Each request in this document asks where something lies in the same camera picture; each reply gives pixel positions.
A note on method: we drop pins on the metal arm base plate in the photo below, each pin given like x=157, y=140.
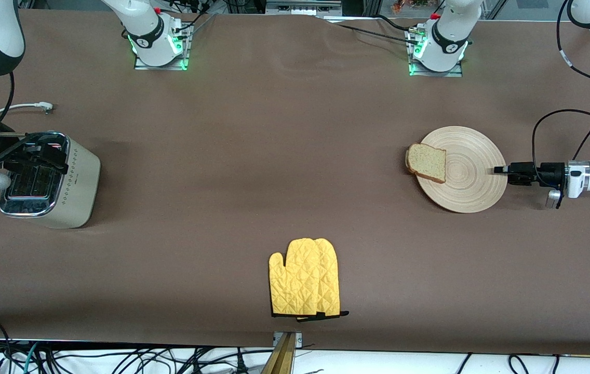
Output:
x=187, y=47
x=458, y=71

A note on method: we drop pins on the yellow quilted oven mitt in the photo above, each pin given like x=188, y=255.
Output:
x=295, y=280
x=330, y=280

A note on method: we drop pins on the aluminium profile beam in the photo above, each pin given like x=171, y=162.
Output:
x=282, y=356

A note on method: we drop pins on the round wooden plate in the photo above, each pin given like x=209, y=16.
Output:
x=474, y=182

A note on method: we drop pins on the grey equipment box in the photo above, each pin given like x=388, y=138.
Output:
x=303, y=7

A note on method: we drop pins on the beige chrome two-slot toaster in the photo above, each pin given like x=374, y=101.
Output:
x=74, y=182

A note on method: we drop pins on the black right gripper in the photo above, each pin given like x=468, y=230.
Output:
x=0, y=146

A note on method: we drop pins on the brown bread slice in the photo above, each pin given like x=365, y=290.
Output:
x=427, y=162

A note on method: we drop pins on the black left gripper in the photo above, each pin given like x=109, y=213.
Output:
x=548, y=173

